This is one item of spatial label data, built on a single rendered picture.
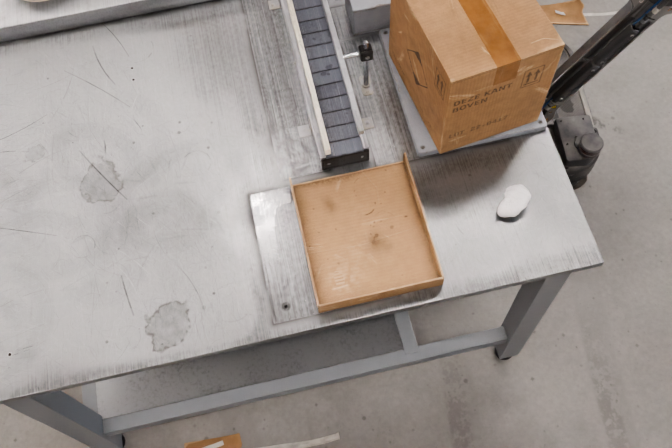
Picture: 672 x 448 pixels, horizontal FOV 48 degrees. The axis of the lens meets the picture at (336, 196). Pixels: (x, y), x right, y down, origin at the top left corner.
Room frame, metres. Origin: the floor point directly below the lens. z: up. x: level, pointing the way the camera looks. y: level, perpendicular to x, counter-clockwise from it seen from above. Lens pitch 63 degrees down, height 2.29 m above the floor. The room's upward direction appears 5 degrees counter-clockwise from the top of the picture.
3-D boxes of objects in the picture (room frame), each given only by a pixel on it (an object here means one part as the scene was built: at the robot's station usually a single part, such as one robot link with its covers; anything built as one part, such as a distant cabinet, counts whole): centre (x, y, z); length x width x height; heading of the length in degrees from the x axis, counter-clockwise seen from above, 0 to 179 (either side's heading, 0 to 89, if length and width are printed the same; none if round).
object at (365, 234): (0.66, -0.05, 0.85); 0.30 x 0.26 x 0.04; 8
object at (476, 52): (1.00, -0.31, 0.99); 0.30 x 0.24 x 0.27; 16
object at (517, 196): (0.70, -0.37, 0.85); 0.08 x 0.07 x 0.04; 104
